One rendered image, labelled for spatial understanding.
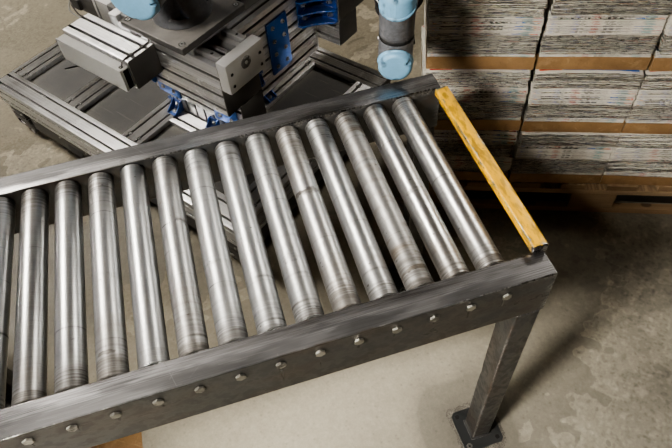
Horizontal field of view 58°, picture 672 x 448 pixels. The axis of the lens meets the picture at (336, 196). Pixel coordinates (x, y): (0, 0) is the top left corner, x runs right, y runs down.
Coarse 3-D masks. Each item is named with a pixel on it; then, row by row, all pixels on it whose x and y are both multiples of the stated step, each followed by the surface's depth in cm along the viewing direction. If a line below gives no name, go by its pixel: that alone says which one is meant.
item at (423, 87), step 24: (336, 96) 132; (360, 96) 132; (384, 96) 131; (408, 96) 132; (432, 96) 134; (240, 120) 129; (264, 120) 129; (288, 120) 128; (360, 120) 133; (432, 120) 140; (144, 144) 126; (168, 144) 126; (192, 144) 125; (216, 144) 126; (240, 144) 128; (336, 144) 136; (48, 168) 123; (72, 168) 123; (96, 168) 123; (120, 168) 123; (144, 168) 125; (216, 168) 131; (0, 192) 120; (48, 192) 123; (120, 192) 128
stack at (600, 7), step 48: (432, 0) 150; (480, 0) 149; (528, 0) 147; (576, 0) 147; (624, 0) 146; (432, 48) 161; (480, 48) 160; (528, 48) 159; (576, 48) 157; (624, 48) 156; (480, 96) 172; (528, 96) 172; (576, 96) 169; (624, 96) 168; (528, 144) 185; (576, 144) 184; (624, 144) 182; (432, 192) 207; (576, 192) 200; (624, 192) 198
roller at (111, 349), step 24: (96, 192) 119; (96, 216) 115; (96, 240) 111; (96, 264) 108; (120, 264) 111; (96, 288) 105; (120, 288) 106; (96, 312) 102; (120, 312) 103; (96, 336) 100; (120, 336) 100; (96, 360) 97; (120, 360) 97
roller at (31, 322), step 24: (24, 192) 120; (24, 216) 116; (48, 216) 119; (24, 240) 112; (48, 240) 116; (24, 264) 109; (24, 288) 106; (24, 312) 102; (24, 336) 100; (24, 360) 97; (24, 384) 94
